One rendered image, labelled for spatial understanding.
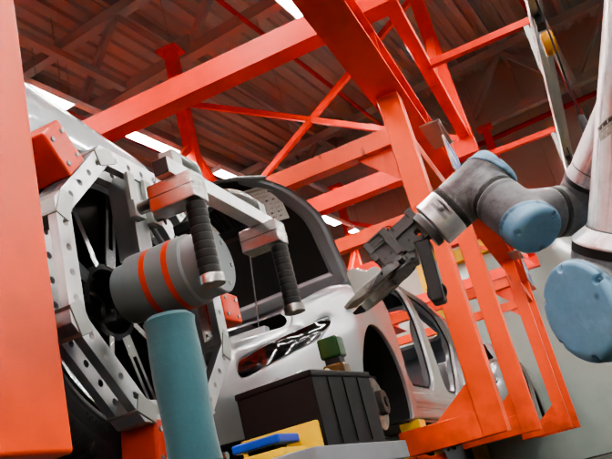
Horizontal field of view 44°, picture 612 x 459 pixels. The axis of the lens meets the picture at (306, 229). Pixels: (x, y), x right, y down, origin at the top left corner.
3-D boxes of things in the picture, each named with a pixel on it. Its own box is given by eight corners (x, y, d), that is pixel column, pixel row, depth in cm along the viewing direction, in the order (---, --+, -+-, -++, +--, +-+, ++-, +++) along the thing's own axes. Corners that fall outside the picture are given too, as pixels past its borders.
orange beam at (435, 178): (450, 209, 708) (446, 198, 712) (460, 206, 705) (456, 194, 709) (399, 147, 549) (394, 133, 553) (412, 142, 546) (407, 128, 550)
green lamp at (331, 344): (328, 362, 141) (322, 341, 142) (347, 356, 140) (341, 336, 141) (321, 361, 137) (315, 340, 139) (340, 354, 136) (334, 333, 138)
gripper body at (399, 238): (369, 257, 143) (415, 214, 142) (398, 290, 140) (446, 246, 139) (359, 248, 136) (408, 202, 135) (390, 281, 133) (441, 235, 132)
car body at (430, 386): (346, 468, 861) (312, 334, 915) (504, 424, 807) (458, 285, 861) (49, 514, 418) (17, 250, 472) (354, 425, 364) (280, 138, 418)
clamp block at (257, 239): (252, 258, 162) (247, 236, 164) (290, 244, 160) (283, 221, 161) (241, 253, 158) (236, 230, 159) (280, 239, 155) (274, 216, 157)
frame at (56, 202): (222, 431, 164) (177, 206, 182) (249, 423, 162) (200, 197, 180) (51, 433, 115) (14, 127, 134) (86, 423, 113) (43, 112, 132)
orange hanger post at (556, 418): (524, 440, 1043) (469, 275, 1126) (573, 427, 1023) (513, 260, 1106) (523, 440, 1029) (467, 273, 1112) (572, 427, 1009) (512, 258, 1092)
